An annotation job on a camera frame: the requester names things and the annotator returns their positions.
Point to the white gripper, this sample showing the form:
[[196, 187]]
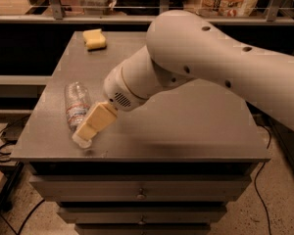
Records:
[[118, 88]]

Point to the clear plastic water bottle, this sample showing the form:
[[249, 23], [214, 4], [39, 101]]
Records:
[[77, 104]]

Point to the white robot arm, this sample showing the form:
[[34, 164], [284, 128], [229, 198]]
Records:
[[180, 47]]

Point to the yellow sponge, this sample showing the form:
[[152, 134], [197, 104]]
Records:
[[94, 39]]

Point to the grey drawer cabinet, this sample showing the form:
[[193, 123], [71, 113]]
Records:
[[191, 150]]

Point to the top drawer round knob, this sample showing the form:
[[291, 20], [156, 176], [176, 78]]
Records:
[[141, 195]]

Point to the drawer round knob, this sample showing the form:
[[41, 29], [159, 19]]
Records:
[[142, 221], [141, 195]]

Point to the metal railing frame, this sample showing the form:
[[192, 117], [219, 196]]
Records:
[[279, 12]]

